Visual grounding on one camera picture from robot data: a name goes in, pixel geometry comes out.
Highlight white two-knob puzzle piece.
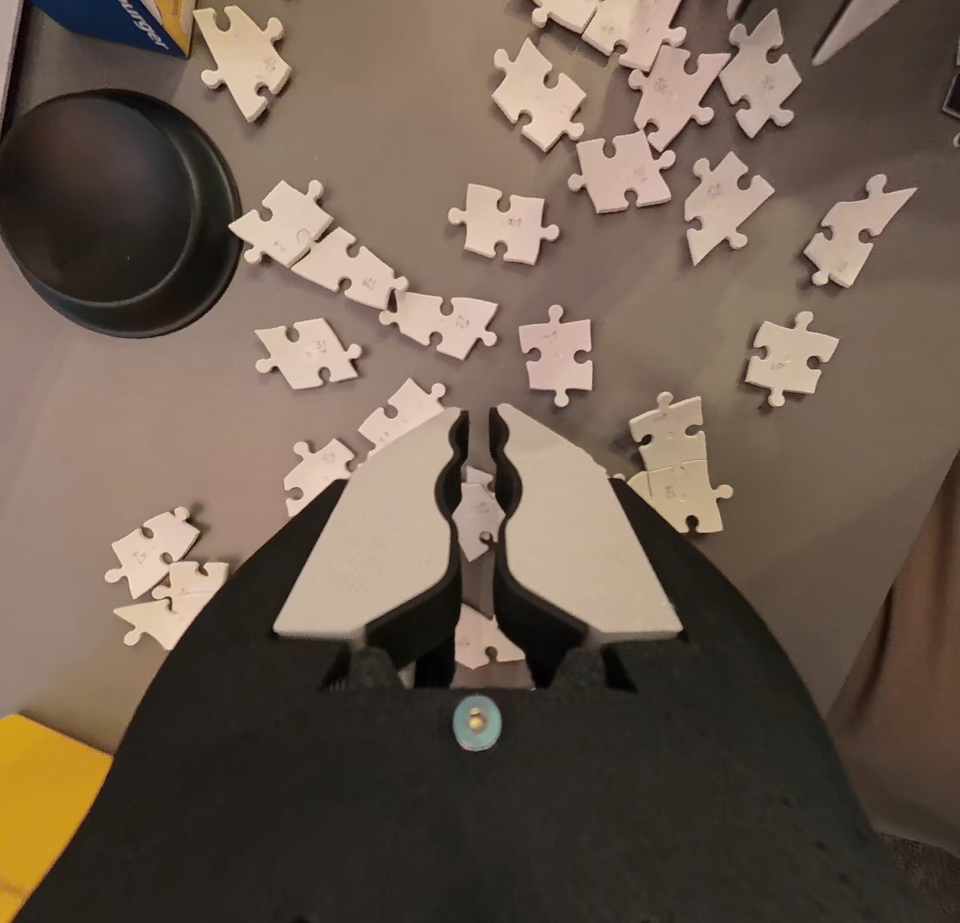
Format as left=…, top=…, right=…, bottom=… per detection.
left=517, top=304, right=595, bottom=408

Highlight person's beige trousers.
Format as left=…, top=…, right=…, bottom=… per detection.
left=825, top=458, right=960, bottom=842

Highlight yellow box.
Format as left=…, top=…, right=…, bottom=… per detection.
left=0, top=713, right=114, bottom=923

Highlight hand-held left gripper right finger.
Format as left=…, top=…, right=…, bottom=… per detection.
left=489, top=404, right=685, bottom=689

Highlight black round stand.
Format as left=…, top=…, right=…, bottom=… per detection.
left=0, top=89, right=243, bottom=339

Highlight white puzzle pieces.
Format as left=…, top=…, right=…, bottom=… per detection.
left=105, top=0, right=920, bottom=673

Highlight blue puzzle box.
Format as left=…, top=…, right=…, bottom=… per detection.
left=15, top=0, right=202, bottom=59

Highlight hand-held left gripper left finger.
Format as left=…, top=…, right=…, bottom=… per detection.
left=272, top=407, right=471, bottom=689

